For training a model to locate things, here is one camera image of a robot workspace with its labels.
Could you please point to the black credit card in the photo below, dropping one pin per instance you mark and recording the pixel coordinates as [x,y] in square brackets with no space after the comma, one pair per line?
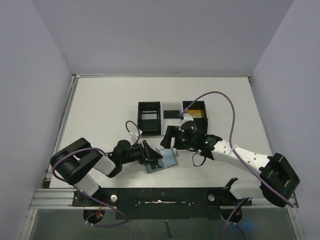
[155,166]
[171,114]

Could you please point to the aluminium front rail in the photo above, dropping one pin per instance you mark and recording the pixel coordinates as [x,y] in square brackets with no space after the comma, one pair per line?
[52,198]

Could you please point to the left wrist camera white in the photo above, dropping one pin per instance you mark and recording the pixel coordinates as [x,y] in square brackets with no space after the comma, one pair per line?
[135,135]

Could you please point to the black white sorting tray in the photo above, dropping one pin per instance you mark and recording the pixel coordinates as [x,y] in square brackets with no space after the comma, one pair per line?
[155,128]

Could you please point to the green card holder wallet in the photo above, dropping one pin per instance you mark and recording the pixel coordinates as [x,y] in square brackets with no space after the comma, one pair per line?
[169,159]

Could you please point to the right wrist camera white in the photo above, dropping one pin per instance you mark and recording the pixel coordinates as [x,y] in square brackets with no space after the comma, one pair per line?
[185,118]

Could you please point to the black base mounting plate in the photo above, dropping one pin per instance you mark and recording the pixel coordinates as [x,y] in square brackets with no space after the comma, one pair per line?
[167,203]

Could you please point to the gold credit card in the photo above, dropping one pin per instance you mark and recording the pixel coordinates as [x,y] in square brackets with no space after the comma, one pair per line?
[196,113]

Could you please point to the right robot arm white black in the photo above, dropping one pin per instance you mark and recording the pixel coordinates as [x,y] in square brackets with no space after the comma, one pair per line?
[276,178]

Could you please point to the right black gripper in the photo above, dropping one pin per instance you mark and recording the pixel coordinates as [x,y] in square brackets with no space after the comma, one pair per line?
[176,140]

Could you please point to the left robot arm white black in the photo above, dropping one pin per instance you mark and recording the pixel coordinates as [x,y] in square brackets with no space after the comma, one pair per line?
[73,163]

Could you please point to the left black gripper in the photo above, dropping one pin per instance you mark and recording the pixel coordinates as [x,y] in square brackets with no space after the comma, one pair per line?
[145,152]

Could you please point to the aluminium rail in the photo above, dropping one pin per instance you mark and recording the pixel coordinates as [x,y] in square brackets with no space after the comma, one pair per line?
[66,112]
[52,198]

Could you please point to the silver credit card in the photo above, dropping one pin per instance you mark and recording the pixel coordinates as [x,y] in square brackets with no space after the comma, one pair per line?
[149,116]

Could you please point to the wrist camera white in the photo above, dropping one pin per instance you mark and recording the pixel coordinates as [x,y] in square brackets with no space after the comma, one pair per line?
[185,118]
[135,135]

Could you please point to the aluminium left rail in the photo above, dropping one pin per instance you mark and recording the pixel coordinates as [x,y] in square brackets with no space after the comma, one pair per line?
[66,112]

